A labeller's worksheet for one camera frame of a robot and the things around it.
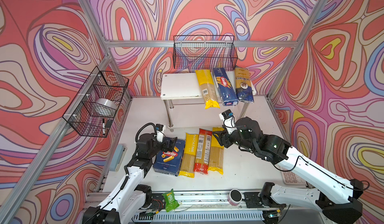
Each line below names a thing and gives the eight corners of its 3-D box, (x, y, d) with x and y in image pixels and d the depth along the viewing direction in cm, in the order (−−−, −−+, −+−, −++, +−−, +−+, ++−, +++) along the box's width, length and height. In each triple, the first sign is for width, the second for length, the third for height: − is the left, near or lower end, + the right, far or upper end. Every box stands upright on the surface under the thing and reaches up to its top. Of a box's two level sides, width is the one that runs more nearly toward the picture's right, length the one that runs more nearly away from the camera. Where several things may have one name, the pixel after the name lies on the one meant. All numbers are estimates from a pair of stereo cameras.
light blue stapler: (113, 171, 88) (106, 166, 81) (124, 150, 97) (118, 144, 89) (119, 172, 88) (113, 167, 80) (129, 151, 96) (124, 145, 89)
